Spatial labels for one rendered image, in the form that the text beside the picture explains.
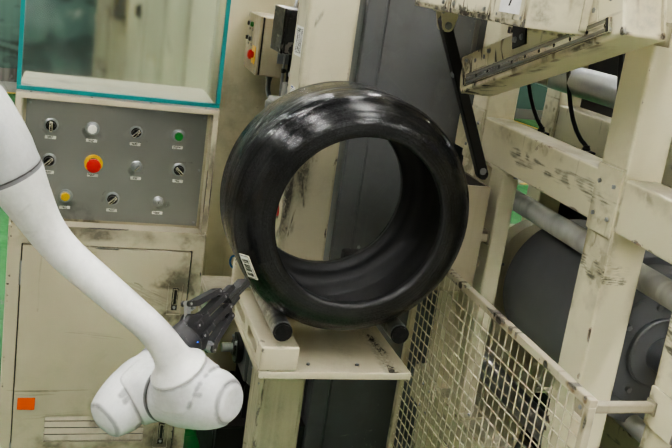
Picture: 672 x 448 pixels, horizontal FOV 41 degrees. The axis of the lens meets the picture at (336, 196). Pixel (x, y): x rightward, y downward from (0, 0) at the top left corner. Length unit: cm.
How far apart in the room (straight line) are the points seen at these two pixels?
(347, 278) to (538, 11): 89
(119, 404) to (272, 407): 93
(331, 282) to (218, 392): 80
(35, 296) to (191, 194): 53
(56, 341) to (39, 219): 124
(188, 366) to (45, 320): 120
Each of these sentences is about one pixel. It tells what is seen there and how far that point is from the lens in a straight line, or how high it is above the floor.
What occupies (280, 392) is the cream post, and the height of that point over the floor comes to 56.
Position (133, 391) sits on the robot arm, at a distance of 166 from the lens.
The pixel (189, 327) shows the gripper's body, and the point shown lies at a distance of 178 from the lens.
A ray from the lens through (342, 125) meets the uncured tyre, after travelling 189.
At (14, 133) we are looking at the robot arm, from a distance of 148.
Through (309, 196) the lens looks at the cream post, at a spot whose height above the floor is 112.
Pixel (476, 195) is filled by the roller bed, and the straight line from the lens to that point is 239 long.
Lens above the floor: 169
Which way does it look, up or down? 14 degrees down
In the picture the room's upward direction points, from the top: 8 degrees clockwise
